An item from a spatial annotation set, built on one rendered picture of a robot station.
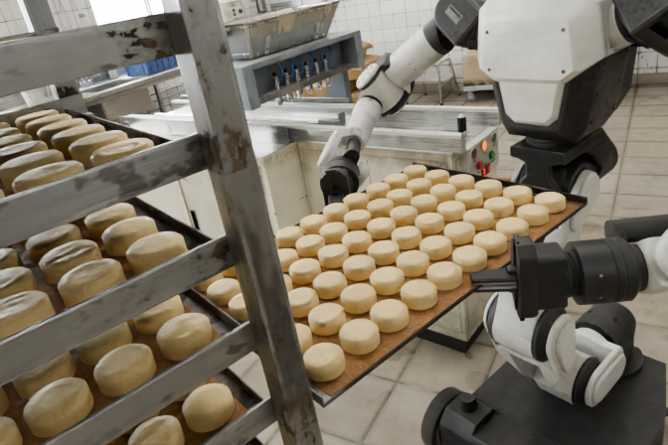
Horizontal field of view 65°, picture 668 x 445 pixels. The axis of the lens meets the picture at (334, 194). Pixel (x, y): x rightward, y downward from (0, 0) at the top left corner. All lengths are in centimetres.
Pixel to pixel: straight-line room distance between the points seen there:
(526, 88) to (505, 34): 12
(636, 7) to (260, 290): 85
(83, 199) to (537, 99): 94
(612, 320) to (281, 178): 124
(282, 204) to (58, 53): 177
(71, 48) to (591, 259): 64
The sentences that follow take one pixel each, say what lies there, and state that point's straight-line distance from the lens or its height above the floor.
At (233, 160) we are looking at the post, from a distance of 41.
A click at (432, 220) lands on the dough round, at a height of 102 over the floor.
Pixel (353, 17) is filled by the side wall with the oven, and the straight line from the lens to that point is 644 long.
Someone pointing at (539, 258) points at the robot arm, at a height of 104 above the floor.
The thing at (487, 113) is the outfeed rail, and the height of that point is 88.
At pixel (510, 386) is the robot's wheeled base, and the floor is 17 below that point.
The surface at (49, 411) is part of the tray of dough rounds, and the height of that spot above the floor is 115.
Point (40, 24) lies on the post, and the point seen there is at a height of 143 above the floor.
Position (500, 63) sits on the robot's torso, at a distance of 118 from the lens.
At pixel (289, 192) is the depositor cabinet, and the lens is 213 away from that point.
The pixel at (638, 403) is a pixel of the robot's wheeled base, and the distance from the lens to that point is 184.
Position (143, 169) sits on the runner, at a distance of 41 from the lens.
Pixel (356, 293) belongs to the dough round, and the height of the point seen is 102.
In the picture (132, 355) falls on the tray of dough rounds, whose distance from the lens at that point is 52.
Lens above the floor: 143
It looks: 23 degrees down
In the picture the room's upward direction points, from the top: 10 degrees counter-clockwise
